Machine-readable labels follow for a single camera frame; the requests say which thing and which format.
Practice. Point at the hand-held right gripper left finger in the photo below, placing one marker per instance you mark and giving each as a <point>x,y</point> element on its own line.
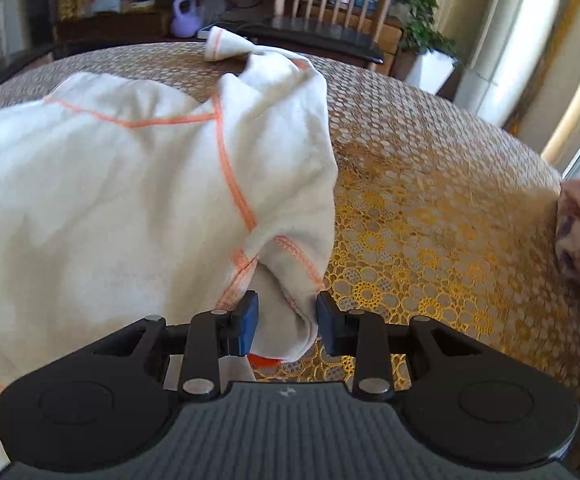
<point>248,325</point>

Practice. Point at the purple kettlebell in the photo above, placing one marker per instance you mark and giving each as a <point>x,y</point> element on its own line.
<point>185,19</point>

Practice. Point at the white planter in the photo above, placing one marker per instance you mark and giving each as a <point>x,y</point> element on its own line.
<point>432,72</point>

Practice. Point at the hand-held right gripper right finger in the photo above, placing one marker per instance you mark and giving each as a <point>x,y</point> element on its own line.
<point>326,322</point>

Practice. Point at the dark wooden television cabinet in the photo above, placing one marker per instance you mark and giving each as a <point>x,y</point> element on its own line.
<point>109,27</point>

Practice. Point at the white standing air conditioner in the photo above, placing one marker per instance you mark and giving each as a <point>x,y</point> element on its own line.
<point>515,35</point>

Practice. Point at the tall green houseplant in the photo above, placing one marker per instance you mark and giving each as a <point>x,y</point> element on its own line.
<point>425,20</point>

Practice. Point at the white garment orange stitching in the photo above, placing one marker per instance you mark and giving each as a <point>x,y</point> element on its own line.
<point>94,185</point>

